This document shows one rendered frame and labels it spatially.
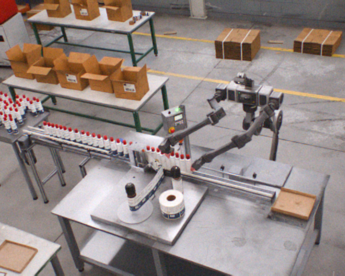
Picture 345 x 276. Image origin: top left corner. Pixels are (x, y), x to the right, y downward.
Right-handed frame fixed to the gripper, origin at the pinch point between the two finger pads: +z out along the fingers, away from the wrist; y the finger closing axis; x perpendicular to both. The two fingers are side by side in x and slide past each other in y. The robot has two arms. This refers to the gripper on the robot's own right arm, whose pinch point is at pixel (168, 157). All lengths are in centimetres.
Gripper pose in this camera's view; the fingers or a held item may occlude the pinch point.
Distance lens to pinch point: 403.4
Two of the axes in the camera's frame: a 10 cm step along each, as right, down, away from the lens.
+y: 8.8, 1.9, -4.3
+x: 4.6, -5.5, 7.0
